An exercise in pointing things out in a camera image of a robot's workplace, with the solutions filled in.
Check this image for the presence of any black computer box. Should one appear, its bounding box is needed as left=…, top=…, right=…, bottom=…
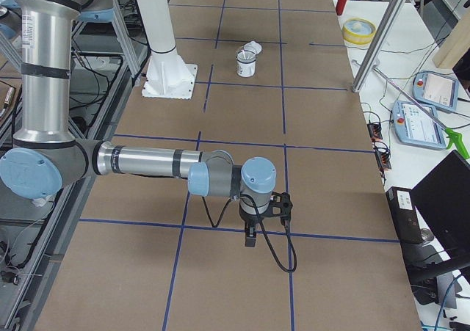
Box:
left=386, top=186, right=424, bottom=244

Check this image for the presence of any yellow tape roll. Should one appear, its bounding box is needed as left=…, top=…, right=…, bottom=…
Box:
left=341, top=18, right=376, bottom=45

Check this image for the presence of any black monitor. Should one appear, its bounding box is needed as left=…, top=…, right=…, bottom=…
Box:
left=411, top=150, right=469, bottom=252

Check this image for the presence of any aluminium side frame rail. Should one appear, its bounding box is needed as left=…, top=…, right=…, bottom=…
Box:
left=1, top=48, right=138, bottom=330

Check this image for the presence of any far teach pendant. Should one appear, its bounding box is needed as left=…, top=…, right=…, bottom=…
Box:
left=413, top=70, right=458, bottom=112

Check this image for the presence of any near teach pendant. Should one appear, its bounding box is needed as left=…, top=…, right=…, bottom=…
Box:
left=392, top=100, right=447, bottom=150

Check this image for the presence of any near orange connector board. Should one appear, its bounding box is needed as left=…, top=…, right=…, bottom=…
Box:
left=372, top=141, right=391, bottom=171

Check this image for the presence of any green handled reacher grabber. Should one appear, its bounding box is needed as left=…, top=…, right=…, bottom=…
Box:
left=372, top=64, right=469, bottom=159

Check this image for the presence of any teach pendant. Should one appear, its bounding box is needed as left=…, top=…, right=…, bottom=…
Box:
left=413, top=70, right=458, bottom=112
left=392, top=100, right=447, bottom=150

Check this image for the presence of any white patterned cup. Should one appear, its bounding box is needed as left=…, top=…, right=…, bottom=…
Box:
left=236, top=60, right=256, bottom=78

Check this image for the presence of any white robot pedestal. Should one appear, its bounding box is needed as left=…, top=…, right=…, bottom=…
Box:
left=137, top=0, right=198, bottom=100

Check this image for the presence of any far orange connector board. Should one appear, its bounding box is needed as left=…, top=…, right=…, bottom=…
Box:
left=367, top=120, right=383, bottom=141

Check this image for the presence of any orange connector board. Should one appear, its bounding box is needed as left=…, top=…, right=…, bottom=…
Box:
left=372, top=141, right=391, bottom=171
left=367, top=120, right=383, bottom=141

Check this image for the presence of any aluminium frame post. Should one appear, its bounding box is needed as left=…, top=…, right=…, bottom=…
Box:
left=352, top=0, right=406, bottom=92

